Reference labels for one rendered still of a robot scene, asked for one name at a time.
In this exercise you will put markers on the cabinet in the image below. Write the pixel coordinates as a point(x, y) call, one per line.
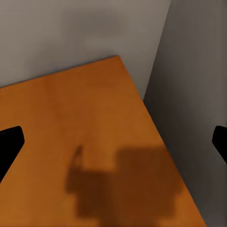
point(92, 155)

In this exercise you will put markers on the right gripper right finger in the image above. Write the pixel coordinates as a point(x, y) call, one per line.
point(219, 140)

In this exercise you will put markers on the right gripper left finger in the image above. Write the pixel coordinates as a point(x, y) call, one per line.
point(11, 142)

